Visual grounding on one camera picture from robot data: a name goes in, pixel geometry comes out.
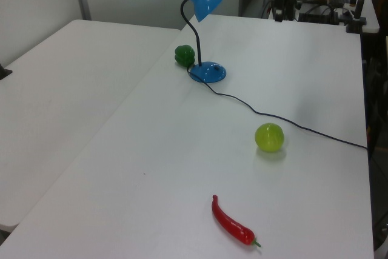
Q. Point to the blue desk lamp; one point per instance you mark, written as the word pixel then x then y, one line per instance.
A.
pixel 209 71

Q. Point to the black equipment box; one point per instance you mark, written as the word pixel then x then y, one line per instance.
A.
pixel 318 15

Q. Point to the green bell pepper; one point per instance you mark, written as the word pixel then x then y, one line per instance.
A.
pixel 183 55

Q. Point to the green apple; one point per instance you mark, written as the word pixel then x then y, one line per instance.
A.
pixel 269 137

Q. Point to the red chili pepper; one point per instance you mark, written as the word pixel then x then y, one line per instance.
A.
pixel 230 225

